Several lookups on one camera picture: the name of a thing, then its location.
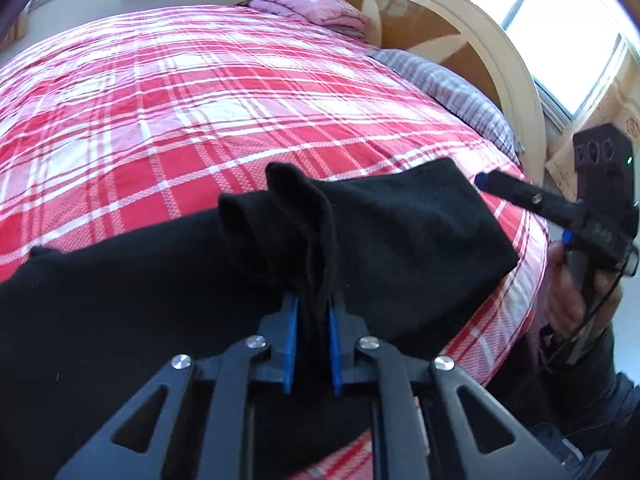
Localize bed with red plaid sheet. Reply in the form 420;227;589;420
0;5;551;480

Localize striped pillow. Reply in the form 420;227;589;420
370;49;523;161

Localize large window beside headboard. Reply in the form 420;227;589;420
462;0;631;121

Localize black pants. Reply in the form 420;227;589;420
0;157;521;480

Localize person's right forearm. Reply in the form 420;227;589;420
540;285;640;480

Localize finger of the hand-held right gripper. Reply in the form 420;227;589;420
474;170;586;227

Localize cream and wooden headboard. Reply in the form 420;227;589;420
320;0;548;186

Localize black cable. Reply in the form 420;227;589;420
542;247;640;373

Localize pink folded blanket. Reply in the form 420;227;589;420
248;0;368;37

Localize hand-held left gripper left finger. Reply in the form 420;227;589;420
55;294;301;480

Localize yellow patterned curtain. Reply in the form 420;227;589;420
0;7;30;53
545;85;640;202

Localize dark maroon cloth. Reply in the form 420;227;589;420
485;330;551;426

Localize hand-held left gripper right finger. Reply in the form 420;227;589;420
326;296;571;480

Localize person's right hand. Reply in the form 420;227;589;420
545;240;591;339

